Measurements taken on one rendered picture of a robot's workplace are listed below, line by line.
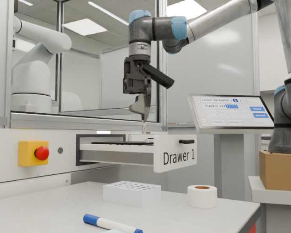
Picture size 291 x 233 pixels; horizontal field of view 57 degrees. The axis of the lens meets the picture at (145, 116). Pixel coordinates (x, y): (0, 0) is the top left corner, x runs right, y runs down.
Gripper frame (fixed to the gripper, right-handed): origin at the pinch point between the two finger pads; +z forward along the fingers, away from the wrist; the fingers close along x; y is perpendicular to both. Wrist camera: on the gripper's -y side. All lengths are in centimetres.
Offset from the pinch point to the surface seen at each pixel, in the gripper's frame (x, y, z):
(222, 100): -73, -72, -17
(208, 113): -67, -58, -8
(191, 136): -5.0, -18.6, 5.9
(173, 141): 4.7, -7.9, 7.3
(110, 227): 37.7, 16.4, 21.2
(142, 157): 5.1, 2.6, 12.3
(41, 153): 4.9, 31.6, 10.5
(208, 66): -149, -103, -61
